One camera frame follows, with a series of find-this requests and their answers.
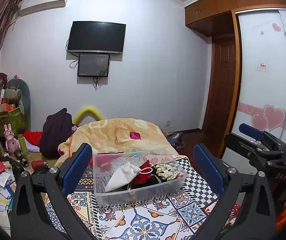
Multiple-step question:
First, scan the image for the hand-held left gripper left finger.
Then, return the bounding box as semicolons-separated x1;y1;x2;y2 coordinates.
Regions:
9;142;101;240

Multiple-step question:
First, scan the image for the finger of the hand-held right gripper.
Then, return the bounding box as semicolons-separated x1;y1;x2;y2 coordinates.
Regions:
238;123;286;153
223;133;286;173

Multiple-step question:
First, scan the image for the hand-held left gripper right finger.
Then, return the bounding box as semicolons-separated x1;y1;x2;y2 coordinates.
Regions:
193;144;277;240

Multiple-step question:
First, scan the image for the floral scrunchie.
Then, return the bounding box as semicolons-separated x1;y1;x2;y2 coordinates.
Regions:
155;163;185;180

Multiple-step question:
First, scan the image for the white drawstring pouch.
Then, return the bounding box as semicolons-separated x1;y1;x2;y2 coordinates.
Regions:
105;162;156;193

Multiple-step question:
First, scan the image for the black pouch with chain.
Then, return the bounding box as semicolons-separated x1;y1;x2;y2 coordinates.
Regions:
123;174;164;193

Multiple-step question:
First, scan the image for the red drawstring pouch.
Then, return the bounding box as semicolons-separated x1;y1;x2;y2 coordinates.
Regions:
130;160;158;184

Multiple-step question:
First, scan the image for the clear plastic storage box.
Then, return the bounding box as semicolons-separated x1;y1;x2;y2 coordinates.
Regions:
92;148;186;208

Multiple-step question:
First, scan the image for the red cylinder can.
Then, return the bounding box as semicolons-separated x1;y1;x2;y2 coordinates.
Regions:
31;160;49;170

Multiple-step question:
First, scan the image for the dark purple jacket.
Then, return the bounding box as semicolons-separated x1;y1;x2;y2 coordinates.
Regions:
39;108;73;159

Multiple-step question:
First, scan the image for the white heart-printed wardrobe door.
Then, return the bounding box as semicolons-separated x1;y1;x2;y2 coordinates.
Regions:
229;9;286;160

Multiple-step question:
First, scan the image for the bag on floor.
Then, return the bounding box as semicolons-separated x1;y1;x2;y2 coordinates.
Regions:
163;130;185;149

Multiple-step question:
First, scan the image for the wooden room door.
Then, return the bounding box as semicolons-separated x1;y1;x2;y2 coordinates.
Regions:
203;36;237;140

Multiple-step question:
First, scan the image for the yellow fleece blanket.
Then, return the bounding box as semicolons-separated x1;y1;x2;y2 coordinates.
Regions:
58;118;181;167

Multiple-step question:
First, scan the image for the red cloth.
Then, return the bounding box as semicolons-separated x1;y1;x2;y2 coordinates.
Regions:
23;131;43;146

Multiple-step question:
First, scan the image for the black flashlight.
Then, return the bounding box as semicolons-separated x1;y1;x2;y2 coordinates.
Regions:
13;149;29;167

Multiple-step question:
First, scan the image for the green bottle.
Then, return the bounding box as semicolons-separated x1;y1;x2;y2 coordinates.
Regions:
17;134;29;155

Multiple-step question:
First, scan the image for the yellow foam tube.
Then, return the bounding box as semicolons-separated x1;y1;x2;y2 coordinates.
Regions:
73;106;105;125

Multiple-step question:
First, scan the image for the pink rabbit toy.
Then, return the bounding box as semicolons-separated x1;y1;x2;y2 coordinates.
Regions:
4;124;20;153

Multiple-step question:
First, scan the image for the patterned bedsheet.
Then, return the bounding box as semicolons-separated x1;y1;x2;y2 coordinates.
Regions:
43;155;246;240

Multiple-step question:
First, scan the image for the grey green plush cushion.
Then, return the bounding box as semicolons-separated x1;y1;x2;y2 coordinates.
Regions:
4;79;31;130

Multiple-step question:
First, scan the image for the wooden overhead cabinet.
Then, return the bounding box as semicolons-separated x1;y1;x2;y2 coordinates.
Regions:
185;0;286;37

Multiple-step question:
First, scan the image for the white air conditioner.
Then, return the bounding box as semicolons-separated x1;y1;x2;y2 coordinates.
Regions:
18;0;70;18

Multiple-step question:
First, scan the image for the black monitor cable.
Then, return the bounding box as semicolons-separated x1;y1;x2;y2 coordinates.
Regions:
93;76;103;91

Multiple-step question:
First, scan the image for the small black wall monitor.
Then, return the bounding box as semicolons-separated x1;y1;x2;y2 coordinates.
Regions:
77;53;110;77

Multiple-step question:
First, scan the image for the black wall television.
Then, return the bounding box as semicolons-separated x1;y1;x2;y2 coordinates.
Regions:
67;21;126;55

